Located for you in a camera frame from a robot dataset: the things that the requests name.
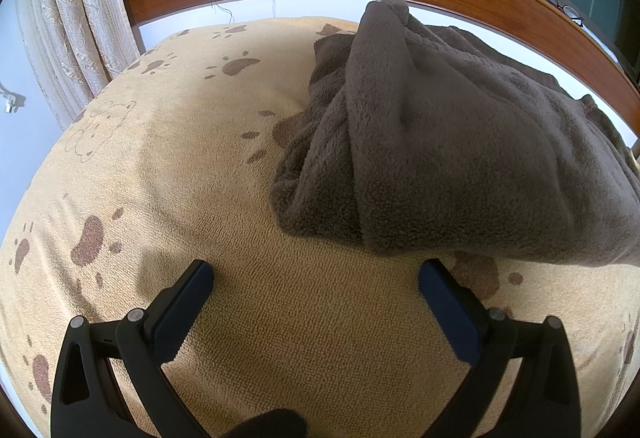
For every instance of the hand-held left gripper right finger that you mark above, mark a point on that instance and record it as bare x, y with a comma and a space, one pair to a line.
450, 313

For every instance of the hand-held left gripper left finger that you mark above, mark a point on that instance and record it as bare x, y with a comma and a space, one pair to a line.
185, 313

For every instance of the brown fleece garment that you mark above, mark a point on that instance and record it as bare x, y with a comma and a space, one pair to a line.
450, 143

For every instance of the beige paw print blanket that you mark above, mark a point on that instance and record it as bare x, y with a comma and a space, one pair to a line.
175, 178

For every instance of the cream patterned curtain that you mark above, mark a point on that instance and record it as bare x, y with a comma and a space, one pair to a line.
75, 18

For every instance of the eyeglasses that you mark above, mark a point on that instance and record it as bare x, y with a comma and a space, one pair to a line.
560, 6

